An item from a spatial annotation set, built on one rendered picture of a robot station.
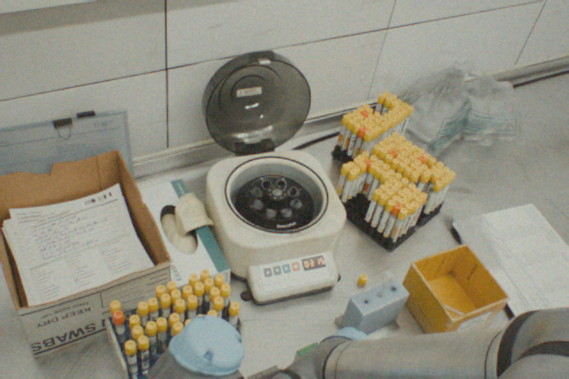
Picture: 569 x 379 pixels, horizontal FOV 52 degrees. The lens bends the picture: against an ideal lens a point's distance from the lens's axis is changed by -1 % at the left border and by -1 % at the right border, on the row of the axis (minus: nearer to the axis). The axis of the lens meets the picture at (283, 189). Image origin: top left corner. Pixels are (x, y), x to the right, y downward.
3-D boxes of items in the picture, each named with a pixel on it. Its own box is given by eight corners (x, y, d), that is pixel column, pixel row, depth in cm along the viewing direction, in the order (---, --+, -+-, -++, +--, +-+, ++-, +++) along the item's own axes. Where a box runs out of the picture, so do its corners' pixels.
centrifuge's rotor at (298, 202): (246, 253, 109) (250, 228, 104) (225, 193, 119) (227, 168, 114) (323, 237, 114) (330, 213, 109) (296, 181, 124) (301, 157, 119)
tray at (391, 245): (416, 231, 126) (419, 223, 124) (390, 253, 121) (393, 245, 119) (355, 184, 133) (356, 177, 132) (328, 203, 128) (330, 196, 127)
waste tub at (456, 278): (434, 350, 106) (452, 322, 99) (395, 292, 114) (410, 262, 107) (491, 327, 111) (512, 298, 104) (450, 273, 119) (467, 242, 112)
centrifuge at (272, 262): (235, 312, 107) (240, 273, 98) (197, 195, 125) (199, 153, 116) (355, 286, 114) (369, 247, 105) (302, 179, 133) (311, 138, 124)
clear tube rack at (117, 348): (126, 390, 94) (123, 369, 89) (108, 339, 100) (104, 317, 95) (241, 343, 102) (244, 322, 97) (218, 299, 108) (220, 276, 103)
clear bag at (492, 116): (449, 140, 149) (468, 97, 139) (437, 99, 161) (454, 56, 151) (524, 148, 151) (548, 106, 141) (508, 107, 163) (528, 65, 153)
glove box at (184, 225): (175, 309, 105) (175, 278, 99) (132, 215, 119) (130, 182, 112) (237, 286, 110) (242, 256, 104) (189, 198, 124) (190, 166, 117)
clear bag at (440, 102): (426, 171, 140) (452, 109, 126) (367, 133, 146) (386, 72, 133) (475, 125, 155) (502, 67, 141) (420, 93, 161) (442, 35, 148)
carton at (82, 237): (31, 363, 95) (12, 313, 84) (-2, 235, 111) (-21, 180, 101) (175, 311, 105) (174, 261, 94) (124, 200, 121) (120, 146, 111)
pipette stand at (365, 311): (355, 351, 104) (368, 322, 97) (333, 320, 108) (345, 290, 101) (399, 330, 108) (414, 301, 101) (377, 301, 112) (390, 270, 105)
